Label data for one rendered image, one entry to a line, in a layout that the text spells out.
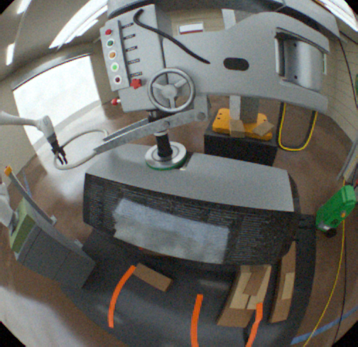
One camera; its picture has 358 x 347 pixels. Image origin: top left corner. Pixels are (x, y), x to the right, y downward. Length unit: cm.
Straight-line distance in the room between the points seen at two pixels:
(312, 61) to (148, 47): 58
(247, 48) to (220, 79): 15
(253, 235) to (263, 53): 65
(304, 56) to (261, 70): 23
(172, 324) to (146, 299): 32
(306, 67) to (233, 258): 80
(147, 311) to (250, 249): 100
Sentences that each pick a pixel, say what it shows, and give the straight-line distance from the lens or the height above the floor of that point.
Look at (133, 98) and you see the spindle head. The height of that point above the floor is 118.
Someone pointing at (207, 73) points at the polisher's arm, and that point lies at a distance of 49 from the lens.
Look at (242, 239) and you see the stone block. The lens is 61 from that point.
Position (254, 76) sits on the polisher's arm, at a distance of 51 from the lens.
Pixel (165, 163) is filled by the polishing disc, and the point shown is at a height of 85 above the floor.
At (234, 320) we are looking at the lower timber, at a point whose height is 10.
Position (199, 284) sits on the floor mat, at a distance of 127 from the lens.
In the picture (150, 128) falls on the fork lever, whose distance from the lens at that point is 64.
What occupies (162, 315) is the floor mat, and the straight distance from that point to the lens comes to 133.
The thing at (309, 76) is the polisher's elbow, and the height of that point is 130.
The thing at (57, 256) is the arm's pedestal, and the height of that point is 48.
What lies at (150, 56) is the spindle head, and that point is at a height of 133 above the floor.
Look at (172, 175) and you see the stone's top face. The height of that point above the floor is 83.
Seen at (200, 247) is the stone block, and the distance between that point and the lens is 63.
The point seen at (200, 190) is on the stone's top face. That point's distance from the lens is 60.
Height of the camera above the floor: 129
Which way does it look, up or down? 41 degrees down
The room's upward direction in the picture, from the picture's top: 9 degrees counter-clockwise
